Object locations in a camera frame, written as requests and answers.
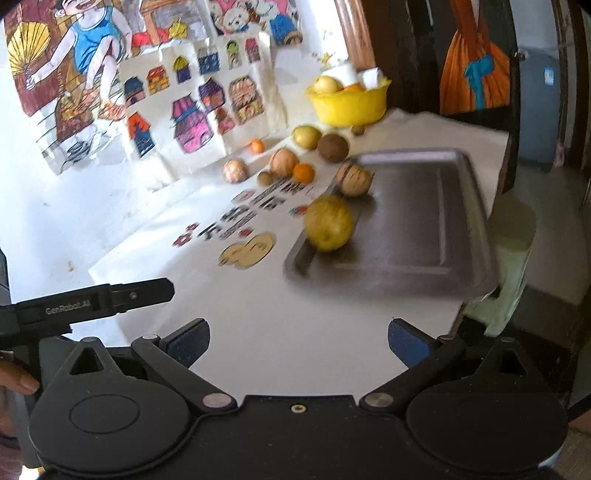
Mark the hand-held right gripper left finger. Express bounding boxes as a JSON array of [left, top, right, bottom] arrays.
[[42, 318, 238, 415]]

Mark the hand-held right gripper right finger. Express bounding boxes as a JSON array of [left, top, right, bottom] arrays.
[[359, 318, 556, 412]]

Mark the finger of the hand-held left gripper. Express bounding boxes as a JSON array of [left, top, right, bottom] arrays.
[[109, 278, 175, 315]]

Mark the metal tray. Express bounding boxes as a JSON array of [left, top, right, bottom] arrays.
[[283, 148, 500, 298]]

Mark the large yellow pear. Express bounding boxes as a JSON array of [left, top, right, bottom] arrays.
[[304, 195, 355, 252]]

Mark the pale pink striped peach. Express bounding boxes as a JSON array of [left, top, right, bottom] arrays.
[[223, 158, 250, 184]]

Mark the tan striped melon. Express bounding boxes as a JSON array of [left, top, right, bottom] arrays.
[[335, 162, 374, 198], [270, 148, 300, 177]]

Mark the person's left hand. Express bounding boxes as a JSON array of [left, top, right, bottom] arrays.
[[0, 359, 41, 395]]

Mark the white printed table cloth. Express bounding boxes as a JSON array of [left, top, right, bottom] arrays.
[[88, 108, 511, 398]]

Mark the pale green stool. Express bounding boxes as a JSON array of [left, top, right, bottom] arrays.
[[462, 191, 539, 337]]

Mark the coloured houses drawing poster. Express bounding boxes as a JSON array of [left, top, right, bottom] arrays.
[[117, 34, 289, 181]]

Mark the yellow green apple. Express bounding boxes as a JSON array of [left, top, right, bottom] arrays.
[[292, 126, 322, 150]]

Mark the yellow plastic bowl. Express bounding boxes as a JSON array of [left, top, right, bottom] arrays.
[[306, 76, 392, 127]]

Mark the fan figure drawing poster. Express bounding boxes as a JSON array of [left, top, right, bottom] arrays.
[[4, 0, 139, 176]]

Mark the white carton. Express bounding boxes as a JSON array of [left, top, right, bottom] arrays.
[[358, 67, 386, 88]]

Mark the grey blue container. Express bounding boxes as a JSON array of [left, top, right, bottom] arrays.
[[517, 48, 566, 174]]

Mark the white cup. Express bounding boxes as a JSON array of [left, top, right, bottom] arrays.
[[330, 62, 358, 86]]

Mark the orange dress drawing poster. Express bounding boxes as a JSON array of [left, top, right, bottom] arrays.
[[438, 0, 513, 114]]

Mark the black board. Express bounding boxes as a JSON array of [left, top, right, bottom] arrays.
[[362, 0, 520, 130]]

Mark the brown wooden door frame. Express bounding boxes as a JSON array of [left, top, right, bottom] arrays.
[[333, 0, 377, 72]]

